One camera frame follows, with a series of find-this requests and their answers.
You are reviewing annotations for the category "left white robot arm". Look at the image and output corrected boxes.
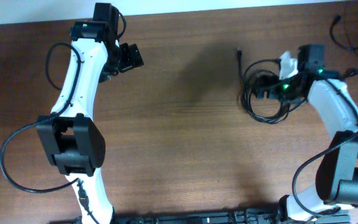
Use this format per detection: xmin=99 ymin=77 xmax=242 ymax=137
xmin=36 ymin=2 xmax=144 ymax=223

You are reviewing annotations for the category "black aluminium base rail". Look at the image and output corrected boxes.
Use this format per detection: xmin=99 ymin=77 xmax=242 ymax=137
xmin=48 ymin=202 xmax=352 ymax=224

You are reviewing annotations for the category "black cable bundle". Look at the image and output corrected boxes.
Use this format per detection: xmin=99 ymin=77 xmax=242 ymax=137
xmin=236 ymin=47 xmax=307 ymax=125

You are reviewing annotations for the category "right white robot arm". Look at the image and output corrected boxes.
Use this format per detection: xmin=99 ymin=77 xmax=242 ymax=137
xmin=245 ymin=44 xmax=358 ymax=223

